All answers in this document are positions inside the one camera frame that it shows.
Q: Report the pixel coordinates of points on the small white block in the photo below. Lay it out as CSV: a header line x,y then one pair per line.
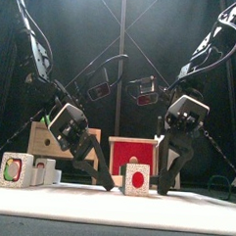
x,y
57,176
37,177

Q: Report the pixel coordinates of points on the speckled sushi cube red centre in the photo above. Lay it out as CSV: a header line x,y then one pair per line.
x,y
137,179

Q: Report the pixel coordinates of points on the red wooden box with knob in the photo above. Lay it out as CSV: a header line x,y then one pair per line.
x,y
129,150

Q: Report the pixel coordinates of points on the green toy piece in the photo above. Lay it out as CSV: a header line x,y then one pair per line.
x,y
44,120

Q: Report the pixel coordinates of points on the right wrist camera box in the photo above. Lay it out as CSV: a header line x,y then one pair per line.
x,y
147,92

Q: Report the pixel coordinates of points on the wooden box with round hole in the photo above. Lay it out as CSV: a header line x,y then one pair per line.
x,y
38,142

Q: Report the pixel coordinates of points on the white sushi piece red centre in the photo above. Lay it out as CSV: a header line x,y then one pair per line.
x,y
47,170

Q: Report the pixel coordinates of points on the small pale wooden block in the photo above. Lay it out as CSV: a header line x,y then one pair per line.
x,y
116,180

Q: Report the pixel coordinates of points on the thin black upright post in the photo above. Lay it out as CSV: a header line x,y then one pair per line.
x,y
159,125

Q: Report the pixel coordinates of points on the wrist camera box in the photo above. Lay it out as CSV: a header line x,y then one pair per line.
x,y
99,88
147,92

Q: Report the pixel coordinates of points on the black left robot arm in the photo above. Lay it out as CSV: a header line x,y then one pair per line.
x,y
34,60

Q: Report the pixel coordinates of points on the vertical metal frame pole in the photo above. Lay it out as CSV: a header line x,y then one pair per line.
x,y
123,25

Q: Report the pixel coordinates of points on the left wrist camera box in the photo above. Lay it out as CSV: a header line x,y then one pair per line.
x,y
99,88

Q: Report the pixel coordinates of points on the diagonal black frame strut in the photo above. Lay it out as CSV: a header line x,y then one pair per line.
x,y
14,135
219,150

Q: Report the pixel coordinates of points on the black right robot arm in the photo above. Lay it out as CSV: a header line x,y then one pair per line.
x,y
222,34

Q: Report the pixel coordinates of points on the speckled sushi cube mixed filling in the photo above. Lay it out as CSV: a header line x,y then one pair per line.
x,y
15,170

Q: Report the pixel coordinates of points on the white cutting board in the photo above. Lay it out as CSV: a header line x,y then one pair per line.
x,y
112,206

